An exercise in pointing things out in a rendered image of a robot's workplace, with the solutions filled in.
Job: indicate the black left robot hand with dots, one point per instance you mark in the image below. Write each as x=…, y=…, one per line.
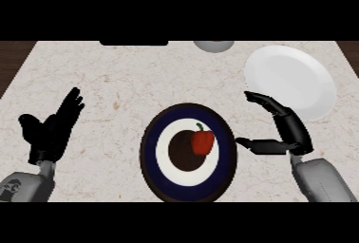
x=50, y=133

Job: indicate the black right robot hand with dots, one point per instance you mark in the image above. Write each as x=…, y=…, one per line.
x=289, y=126

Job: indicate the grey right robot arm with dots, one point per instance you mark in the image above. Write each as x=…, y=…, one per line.
x=320, y=180

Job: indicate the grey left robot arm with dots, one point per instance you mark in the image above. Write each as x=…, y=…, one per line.
x=28, y=183

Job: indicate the plain white plate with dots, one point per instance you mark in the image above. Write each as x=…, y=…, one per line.
x=289, y=81

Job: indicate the red bell pepper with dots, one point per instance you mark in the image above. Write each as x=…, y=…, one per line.
x=202, y=141

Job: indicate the blue and white ringed plate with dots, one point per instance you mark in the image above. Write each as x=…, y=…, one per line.
x=187, y=152

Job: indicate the grey round bowl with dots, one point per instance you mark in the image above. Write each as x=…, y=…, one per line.
x=214, y=46

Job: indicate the black flat appliance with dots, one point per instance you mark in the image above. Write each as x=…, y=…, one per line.
x=133, y=43

